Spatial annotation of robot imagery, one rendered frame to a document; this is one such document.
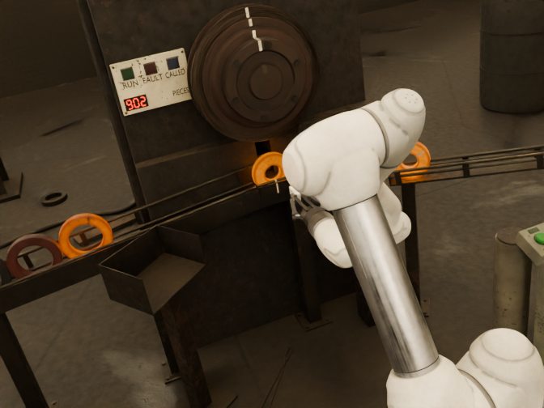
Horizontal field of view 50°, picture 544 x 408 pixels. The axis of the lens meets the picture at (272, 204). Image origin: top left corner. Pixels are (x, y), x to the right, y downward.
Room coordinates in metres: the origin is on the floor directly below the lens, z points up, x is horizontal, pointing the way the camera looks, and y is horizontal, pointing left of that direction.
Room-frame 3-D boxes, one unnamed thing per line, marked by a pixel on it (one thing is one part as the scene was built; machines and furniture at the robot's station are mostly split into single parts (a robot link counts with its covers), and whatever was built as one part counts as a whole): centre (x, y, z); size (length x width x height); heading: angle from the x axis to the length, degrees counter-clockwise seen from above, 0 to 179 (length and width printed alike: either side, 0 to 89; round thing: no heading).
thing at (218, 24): (2.02, -0.02, 1.11); 0.47 x 0.06 x 0.47; 105
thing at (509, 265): (1.63, -0.79, 0.26); 0.12 x 0.12 x 0.52
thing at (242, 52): (1.92, -0.05, 1.11); 0.28 x 0.06 x 0.28; 105
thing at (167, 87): (2.03, 0.33, 1.15); 0.26 x 0.02 x 0.18; 105
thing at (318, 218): (1.56, -0.15, 0.73); 0.09 x 0.06 x 0.09; 105
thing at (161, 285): (1.62, 0.41, 0.36); 0.26 x 0.20 x 0.72; 140
